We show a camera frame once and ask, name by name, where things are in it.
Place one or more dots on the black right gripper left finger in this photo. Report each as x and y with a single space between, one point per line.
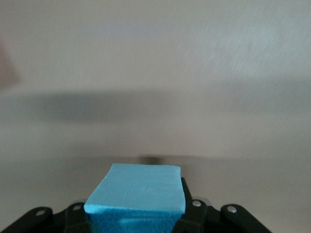
73 218

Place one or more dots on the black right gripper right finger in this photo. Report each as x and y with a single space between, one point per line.
196 218

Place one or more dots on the blue foam cube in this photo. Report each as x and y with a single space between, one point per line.
136 191

